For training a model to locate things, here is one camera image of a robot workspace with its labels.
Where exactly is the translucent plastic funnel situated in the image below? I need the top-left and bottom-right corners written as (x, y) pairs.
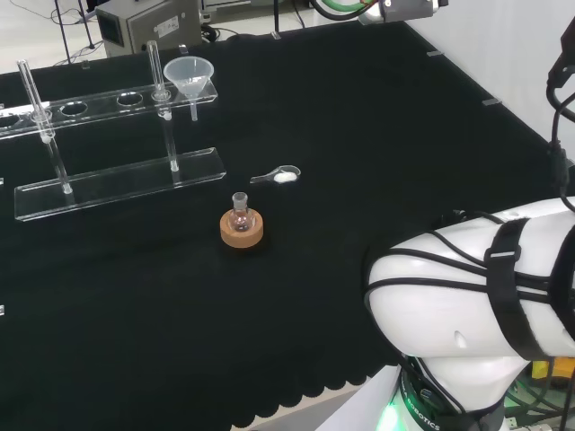
top-left (163, 56), bottom-right (216, 122)

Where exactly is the clear acrylic funnel stand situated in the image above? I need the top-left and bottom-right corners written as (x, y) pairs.
top-left (0, 40), bottom-right (227, 224)

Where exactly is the small round-bottom glass flask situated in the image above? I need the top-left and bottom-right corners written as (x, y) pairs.
top-left (228, 191), bottom-right (256, 233)

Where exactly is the black bench cloth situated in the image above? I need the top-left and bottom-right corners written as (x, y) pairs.
top-left (0, 20), bottom-right (575, 431)

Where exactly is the grey metal control box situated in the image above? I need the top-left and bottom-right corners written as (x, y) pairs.
top-left (94, 0), bottom-right (203, 58)

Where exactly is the yellow stop button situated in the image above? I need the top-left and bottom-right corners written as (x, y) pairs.
top-left (532, 357), bottom-right (575, 383)

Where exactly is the cork ring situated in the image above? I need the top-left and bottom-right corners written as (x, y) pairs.
top-left (219, 208), bottom-right (266, 247)

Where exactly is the green cable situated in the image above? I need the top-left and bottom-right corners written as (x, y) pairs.
top-left (313, 0), bottom-right (363, 20)

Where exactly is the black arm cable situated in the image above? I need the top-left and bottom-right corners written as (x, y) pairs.
top-left (545, 26), bottom-right (575, 201)

